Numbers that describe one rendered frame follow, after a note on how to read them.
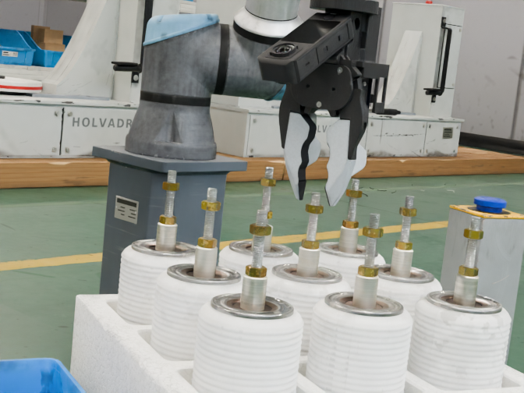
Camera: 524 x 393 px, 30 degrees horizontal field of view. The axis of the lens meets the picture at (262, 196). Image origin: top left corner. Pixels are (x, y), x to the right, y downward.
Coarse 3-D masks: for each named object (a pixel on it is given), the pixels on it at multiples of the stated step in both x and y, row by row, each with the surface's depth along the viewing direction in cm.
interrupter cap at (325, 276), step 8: (280, 264) 106; (288, 264) 107; (296, 264) 107; (272, 272) 103; (280, 272) 103; (288, 272) 103; (296, 272) 105; (320, 272) 105; (328, 272) 105; (336, 272) 105; (296, 280) 100; (304, 280) 100; (312, 280) 100; (320, 280) 101; (328, 280) 101; (336, 280) 102
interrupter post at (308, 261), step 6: (300, 246) 104; (300, 252) 103; (306, 252) 103; (312, 252) 103; (318, 252) 103; (300, 258) 103; (306, 258) 103; (312, 258) 103; (318, 258) 103; (300, 264) 103; (306, 264) 103; (312, 264) 103; (300, 270) 103; (306, 270) 103; (312, 270) 103; (300, 276) 103; (306, 276) 103; (312, 276) 103
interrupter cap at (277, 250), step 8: (248, 240) 118; (232, 248) 113; (240, 248) 113; (248, 248) 115; (272, 248) 116; (280, 248) 116; (288, 248) 116; (264, 256) 111; (272, 256) 111; (280, 256) 112; (288, 256) 113
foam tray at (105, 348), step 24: (96, 312) 107; (96, 336) 106; (120, 336) 99; (144, 336) 103; (72, 360) 114; (96, 360) 105; (120, 360) 98; (144, 360) 93; (168, 360) 93; (192, 360) 94; (96, 384) 105; (120, 384) 98; (144, 384) 91; (168, 384) 87; (312, 384) 91; (408, 384) 95; (504, 384) 100
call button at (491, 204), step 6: (474, 198) 122; (480, 198) 121; (486, 198) 122; (492, 198) 122; (498, 198) 123; (480, 204) 121; (486, 204) 120; (492, 204) 120; (498, 204) 120; (504, 204) 121; (480, 210) 121; (486, 210) 121; (492, 210) 121; (498, 210) 121
